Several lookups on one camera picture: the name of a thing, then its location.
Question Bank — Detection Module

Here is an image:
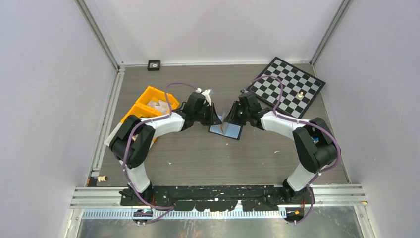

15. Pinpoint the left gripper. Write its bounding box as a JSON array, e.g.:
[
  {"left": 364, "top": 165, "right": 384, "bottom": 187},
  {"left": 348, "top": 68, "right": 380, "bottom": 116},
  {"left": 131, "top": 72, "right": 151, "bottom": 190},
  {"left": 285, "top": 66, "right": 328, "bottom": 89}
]
[{"left": 194, "top": 102, "right": 221, "bottom": 126}]

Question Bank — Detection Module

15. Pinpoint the black leather card holder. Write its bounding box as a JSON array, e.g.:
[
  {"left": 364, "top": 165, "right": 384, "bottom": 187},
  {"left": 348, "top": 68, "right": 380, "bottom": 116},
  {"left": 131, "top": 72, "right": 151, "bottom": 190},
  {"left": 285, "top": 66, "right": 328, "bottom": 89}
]
[{"left": 208, "top": 112, "right": 243, "bottom": 140}]

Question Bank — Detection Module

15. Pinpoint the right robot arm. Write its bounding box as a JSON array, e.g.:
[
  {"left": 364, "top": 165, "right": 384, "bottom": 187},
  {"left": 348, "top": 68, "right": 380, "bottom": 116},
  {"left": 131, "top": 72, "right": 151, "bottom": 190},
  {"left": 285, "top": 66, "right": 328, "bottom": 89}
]
[{"left": 223, "top": 92, "right": 341, "bottom": 204}]

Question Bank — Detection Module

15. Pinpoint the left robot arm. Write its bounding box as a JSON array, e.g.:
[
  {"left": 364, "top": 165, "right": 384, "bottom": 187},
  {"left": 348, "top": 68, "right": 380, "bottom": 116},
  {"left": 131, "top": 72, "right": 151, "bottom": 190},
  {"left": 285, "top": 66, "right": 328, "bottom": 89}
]
[{"left": 105, "top": 89, "right": 221, "bottom": 205}]

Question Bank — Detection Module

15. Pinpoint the silver credit card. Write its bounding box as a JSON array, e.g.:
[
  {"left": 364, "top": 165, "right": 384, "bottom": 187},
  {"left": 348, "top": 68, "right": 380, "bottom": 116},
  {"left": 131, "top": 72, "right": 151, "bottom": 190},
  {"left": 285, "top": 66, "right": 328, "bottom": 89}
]
[{"left": 147, "top": 100, "right": 169, "bottom": 114}]

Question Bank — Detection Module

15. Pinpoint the black white chessboard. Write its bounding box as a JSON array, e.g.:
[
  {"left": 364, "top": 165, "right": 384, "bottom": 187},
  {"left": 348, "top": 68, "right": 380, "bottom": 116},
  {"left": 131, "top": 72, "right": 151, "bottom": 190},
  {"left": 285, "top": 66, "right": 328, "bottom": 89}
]
[{"left": 244, "top": 57, "right": 325, "bottom": 119}]

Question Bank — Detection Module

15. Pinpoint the yellow plastic bin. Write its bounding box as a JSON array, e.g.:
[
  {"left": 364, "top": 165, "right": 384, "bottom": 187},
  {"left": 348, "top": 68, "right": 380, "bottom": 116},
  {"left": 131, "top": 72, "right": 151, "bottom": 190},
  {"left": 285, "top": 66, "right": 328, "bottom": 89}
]
[
  {"left": 136, "top": 86, "right": 180, "bottom": 115},
  {"left": 120, "top": 103, "right": 163, "bottom": 123}
]

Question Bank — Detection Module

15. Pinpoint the small black square box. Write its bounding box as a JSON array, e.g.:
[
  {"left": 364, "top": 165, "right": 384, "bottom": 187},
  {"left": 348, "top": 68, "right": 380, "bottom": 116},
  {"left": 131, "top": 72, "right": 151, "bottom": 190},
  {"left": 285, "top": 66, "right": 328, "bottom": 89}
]
[{"left": 147, "top": 59, "right": 161, "bottom": 71}]

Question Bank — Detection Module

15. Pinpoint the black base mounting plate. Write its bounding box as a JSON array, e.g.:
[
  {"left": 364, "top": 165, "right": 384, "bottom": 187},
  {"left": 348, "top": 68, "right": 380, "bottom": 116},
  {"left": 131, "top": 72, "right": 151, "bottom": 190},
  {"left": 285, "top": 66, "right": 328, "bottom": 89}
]
[{"left": 119, "top": 185, "right": 312, "bottom": 212}]

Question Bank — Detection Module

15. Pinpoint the white plastic tray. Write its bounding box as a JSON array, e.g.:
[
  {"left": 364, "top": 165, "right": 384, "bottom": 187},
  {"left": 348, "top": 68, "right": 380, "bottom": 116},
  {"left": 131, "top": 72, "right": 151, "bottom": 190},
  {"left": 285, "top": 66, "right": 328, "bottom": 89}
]
[{"left": 104, "top": 122, "right": 122, "bottom": 150}]

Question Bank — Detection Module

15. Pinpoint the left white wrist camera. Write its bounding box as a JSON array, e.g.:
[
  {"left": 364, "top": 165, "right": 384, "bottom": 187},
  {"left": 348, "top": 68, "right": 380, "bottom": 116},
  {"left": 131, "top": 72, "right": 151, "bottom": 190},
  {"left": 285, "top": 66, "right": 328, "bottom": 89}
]
[{"left": 195, "top": 88, "right": 213, "bottom": 106}]

